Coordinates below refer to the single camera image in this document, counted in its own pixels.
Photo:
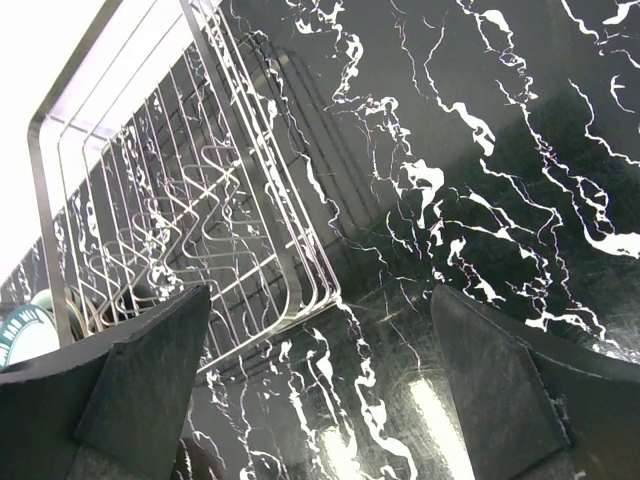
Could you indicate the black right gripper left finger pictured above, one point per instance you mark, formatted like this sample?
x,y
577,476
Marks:
x,y
111,406

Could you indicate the white plate green lettered rim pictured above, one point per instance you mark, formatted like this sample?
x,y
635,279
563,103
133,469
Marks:
x,y
26,333

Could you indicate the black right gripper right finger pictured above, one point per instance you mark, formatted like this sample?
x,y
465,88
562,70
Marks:
x,y
532,405

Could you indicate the stack of round plates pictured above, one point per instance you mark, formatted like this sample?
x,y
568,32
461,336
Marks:
x,y
83,317

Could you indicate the metal wire dish rack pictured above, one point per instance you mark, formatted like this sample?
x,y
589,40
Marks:
x,y
163,158

